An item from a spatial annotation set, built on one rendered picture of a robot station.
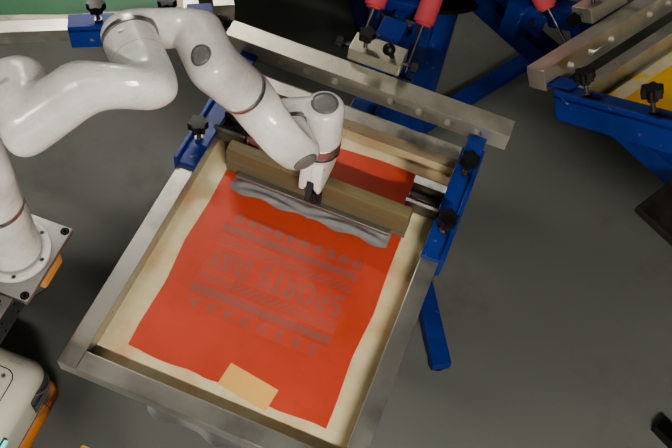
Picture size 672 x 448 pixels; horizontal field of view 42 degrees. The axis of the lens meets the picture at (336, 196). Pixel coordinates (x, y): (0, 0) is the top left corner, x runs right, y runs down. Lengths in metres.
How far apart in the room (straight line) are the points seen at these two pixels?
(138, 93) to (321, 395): 0.70
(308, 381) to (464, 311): 1.27
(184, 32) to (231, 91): 0.12
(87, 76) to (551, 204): 2.18
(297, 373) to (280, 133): 0.48
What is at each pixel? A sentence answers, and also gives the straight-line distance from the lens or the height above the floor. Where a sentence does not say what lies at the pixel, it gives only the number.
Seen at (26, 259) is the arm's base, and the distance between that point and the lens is 1.59.
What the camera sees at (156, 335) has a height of 0.95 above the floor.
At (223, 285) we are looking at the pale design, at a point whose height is 0.95.
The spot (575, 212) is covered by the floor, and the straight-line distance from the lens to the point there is 3.19.
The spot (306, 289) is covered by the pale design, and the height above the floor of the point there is 0.95.
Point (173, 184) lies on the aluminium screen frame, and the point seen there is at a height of 0.99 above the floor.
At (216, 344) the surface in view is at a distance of 1.71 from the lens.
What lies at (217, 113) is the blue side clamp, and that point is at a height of 1.00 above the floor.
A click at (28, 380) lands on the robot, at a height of 0.27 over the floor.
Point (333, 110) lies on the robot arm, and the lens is 1.58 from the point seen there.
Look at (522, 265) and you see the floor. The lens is 3.02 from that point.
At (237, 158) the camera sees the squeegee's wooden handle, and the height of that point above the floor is 1.03.
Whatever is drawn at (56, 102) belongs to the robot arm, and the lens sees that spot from 1.31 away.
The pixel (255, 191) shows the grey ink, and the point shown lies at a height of 0.96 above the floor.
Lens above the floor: 2.53
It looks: 57 degrees down
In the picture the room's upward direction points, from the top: 10 degrees clockwise
